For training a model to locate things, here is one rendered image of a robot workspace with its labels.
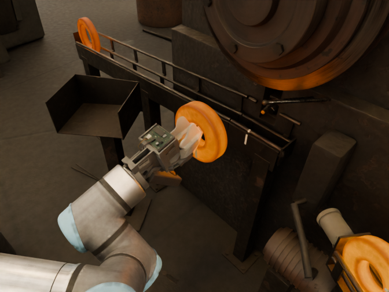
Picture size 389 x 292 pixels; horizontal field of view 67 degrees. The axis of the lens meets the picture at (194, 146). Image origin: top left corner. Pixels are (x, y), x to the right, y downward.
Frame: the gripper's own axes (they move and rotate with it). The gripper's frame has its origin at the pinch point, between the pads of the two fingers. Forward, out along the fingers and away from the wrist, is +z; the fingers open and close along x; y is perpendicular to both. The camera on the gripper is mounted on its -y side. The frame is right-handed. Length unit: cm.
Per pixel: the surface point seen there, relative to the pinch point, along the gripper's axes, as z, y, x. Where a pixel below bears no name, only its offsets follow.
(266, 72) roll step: 21.3, 3.0, -3.3
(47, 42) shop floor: 30, -100, 284
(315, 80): 23.6, 4.4, -15.2
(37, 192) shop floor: -53, -73, 92
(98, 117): -10, -23, 52
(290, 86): 22.5, 0.6, -9.8
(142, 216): -22, -81, 40
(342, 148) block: 22.1, -10.9, -26.1
